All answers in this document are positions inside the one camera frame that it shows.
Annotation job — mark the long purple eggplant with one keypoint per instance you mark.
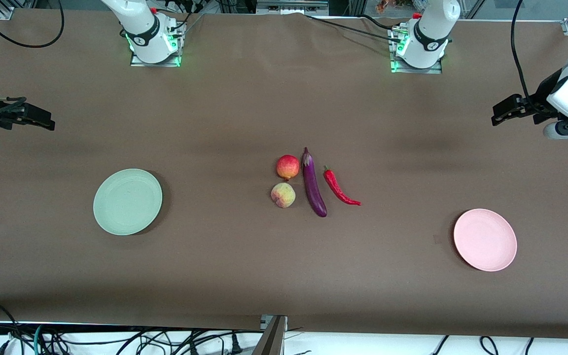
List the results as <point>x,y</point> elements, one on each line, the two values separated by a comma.
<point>312,187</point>

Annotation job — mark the orange background items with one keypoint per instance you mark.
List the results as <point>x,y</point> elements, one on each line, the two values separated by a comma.
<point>387,6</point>

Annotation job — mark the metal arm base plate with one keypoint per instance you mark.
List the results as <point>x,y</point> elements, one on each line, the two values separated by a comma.
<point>138,63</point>
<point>424,70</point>

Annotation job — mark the pale green round plate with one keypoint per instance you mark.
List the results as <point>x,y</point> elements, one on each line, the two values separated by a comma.
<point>127,202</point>

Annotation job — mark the pink round plate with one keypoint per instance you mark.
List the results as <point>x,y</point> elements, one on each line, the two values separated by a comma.
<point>485,240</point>

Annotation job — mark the metal camera post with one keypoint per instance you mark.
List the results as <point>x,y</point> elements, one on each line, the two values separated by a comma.
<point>274,340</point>

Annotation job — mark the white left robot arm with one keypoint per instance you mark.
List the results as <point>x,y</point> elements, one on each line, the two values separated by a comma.
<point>432,29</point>

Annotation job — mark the red chili pepper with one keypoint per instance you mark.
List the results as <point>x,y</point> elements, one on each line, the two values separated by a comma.
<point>336,187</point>

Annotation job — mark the red apple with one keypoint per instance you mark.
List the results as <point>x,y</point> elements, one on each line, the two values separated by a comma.
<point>288,167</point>

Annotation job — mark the yellow pink peach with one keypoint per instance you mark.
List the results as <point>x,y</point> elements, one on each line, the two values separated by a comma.
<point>283,195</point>

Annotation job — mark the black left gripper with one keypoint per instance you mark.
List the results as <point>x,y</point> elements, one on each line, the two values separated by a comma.
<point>540,99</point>

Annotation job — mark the brown table cover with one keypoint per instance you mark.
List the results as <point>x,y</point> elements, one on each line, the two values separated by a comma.
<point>284,98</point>

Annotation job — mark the grey background device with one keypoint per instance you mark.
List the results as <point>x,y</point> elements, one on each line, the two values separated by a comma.
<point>291,7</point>

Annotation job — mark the black power plug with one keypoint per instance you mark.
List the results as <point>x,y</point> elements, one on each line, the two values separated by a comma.
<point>235,344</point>

